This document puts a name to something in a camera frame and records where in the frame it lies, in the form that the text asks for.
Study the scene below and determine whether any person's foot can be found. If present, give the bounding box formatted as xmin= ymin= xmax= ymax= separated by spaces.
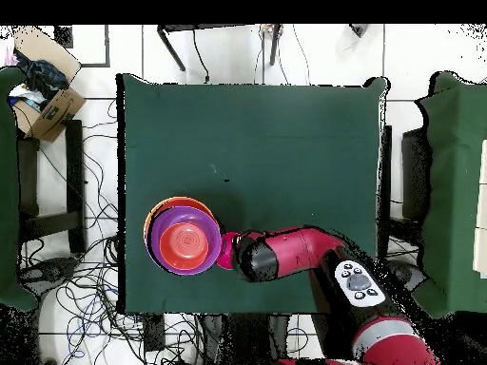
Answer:
xmin=348 ymin=23 xmax=371 ymax=39

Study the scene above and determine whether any tangle of black cables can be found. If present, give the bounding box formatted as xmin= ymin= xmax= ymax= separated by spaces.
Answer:
xmin=18 ymin=98 xmax=206 ymax=365

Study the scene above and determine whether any large orange bowl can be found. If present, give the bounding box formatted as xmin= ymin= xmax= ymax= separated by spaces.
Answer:
xmin=143 ymin=196 xmax=206 ymax=244

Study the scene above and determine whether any pink bowl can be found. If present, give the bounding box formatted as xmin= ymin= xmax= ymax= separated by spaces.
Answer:
xmin=215 ymin=231 xmax=241 ymax=272

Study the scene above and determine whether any wide red bowl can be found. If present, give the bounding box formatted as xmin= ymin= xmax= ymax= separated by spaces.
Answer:
xmin=149 ymin=198 xmax=219 ymax=229

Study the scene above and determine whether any black bench stand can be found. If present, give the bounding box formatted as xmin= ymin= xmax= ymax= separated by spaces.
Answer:
xmin=16 ymin=119 xmax=88 ymax=254

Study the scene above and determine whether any black chair base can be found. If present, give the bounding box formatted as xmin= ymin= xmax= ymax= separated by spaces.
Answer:
xmin=389 ymin=259 xmax=427 ymax=294
xmin=22 ymin=256 xmax=79 ymax=292

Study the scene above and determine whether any cardboard box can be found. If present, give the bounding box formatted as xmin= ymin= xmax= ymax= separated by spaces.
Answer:
xmin=12 ymin=26 xmax=87 ymax=144

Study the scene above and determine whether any small orange bowl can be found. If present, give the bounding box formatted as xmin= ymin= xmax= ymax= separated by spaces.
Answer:
xmin=158 ymin=221 xmax=210 ymax=272

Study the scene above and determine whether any dark green table cloth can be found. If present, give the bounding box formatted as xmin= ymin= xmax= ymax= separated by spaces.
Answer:
xmin=121 ymin=73 xmax=387 ymax=315

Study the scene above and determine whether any purple bowl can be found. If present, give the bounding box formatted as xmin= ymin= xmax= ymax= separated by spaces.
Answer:
xmin=146 ymin=205 xmax=224 ymax=277

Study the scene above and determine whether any black metal table frame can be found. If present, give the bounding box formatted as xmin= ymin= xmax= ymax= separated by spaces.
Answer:
xmin=156 ymin=23 xmax=284 ymax=72

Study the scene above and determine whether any green covered table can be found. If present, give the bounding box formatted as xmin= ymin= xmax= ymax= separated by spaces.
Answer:
xmin=412 ymin=71 xmax=487 ymax=318
xmin=0 ymin=66 xmax=39 ymax=311

